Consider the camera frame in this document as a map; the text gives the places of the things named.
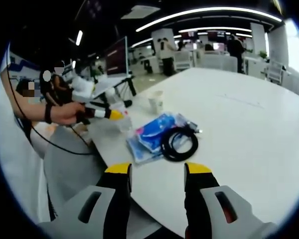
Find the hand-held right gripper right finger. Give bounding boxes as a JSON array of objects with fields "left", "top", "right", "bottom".
[{"left": 183, "top": 161, "right": 279, "bottom": 239}]

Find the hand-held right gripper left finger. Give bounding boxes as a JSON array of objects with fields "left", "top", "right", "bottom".
[{"left": 36, "top": 162, "right": 133, "bottom": 239}]

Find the clear red label water bottle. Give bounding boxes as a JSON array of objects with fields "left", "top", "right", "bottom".
[{"left": 107, "top": 108, "right": 134, "bottom": 134}]

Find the light blue wipes packet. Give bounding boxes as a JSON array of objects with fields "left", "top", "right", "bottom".
[{"left": 126, "top": 112, "right": 202, "bottom": 165}]

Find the blue flowered tissue packet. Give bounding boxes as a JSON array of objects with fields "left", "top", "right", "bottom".
[{"left": 135, "top": 113, "right": 180, "bottom": 154}]

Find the green printed paper cup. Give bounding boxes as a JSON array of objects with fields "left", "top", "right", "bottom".
[{"left": 148, "top": 91, "right": 164, "bottom": 114}]

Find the person's left hand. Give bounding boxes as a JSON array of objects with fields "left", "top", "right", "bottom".
[{"left": 52, "top": 102, "right": 87, "bottom": 126}]

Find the black laptop stand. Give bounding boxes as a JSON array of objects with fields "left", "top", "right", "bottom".
[{"left": 103, "top": 76, "right": 138, "bottom": 105}]

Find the black wristband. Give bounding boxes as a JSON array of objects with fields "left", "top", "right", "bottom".
[{"left": 44, "top": 103, "right": 53, "bottom": 124}]

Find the monitor on stand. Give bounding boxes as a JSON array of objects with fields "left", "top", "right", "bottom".
[{"left": 92, "top": 35, "right": 130, "bottom": 98}]

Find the white office chair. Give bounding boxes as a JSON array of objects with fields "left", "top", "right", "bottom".
[
  {"left": 268, "top": 61, "right": 284, "bottom": 83},
  {"left": 175, "top": 51, "right": 192, "bottom": 72}
]

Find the person's white shirt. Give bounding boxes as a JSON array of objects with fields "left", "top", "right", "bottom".
[{"left": 0, "top": 49, "right": 50, "bottom": 222}]

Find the ceiling air vent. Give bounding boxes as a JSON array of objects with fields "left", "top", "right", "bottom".
[{"left": 121, "top": 4, "right": 160, "bottom": 20}]

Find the white desk partition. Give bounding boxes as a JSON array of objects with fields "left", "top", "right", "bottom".
[{"left": 204, "top": 53, "right": 239, "bottom": 73}]

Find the curved ceiling light strip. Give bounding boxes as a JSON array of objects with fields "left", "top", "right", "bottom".
[{"left": 136, "top": 6, "right": 283, "bottom": 32}]

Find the bright window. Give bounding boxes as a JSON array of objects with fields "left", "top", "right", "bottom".
[{"left": 286, "top": 23, "right": 299, "bottom": 97}]

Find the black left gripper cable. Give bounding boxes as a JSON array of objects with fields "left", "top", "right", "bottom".
[{"left": 4, "top": 44, "right": 97, "bottom": 156}]

